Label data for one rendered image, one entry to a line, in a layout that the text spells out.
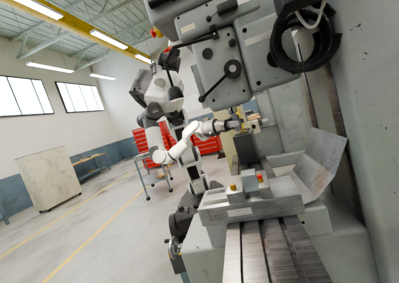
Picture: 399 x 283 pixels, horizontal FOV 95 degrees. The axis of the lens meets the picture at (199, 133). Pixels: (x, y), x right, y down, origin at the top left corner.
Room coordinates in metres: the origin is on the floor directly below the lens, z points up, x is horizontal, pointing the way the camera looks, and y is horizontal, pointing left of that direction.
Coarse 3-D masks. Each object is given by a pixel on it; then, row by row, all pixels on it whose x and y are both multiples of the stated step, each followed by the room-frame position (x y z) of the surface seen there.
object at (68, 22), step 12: (0, 0) 4.14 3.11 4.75; (12, 0) 4.23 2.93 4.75; (36, 0) 4.74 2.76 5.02; (36, 12) 4.73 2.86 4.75; (60, 24) 5.37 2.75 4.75; (72, 24) 5.63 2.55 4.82; (84, 24) 6.13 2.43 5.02; (84, 36) 6.23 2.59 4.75; (120, 48) 7.74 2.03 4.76; (132, 48) 8.81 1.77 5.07
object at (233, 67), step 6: (234, 60) 0.74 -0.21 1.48; (228, 66) 0.74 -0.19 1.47; (234, 66) 0.73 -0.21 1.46; (240, 66) 0.73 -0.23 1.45; (228, 72) 0.74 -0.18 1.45; (234, 72) 0.74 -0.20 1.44; (240, 72) 0.75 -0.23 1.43; (222, 78) 0.75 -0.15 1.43; (216, 84) 0.75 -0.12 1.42; (210, 90) 0.76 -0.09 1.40; (204, 96) 0.77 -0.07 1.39
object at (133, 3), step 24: (48, 0) 6.37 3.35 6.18; (72, 0) 6.68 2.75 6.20; (96, 0) 7.00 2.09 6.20; (120, 0) 7.34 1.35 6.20; (0, 24) 6.76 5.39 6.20; (24, 24) 7.06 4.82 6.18; (48, 24) 7.45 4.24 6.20; (96, 24) 8.30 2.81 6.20; (120, 24) 8.81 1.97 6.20; (144, 24) 9.36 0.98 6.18; (48, 48) 8.92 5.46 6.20; (72, 48) 9.53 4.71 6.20; (96, 48) 10.21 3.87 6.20
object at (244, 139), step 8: (248, 128) 1.26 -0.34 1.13; (240, 136) 1.15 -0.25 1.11; (248, 136) 1.13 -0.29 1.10; (240, 144) 1.16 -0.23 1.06; (248, 144) 1.14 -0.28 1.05; (256, 144) 1.30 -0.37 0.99; (240, 152) 1.16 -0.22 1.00; (248, 152) 1.14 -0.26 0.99; (256, 152) 1.16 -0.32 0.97; (240, 160) 1.17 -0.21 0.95; (248, 160) 1.15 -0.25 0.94; (256, 160) 1.13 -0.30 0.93
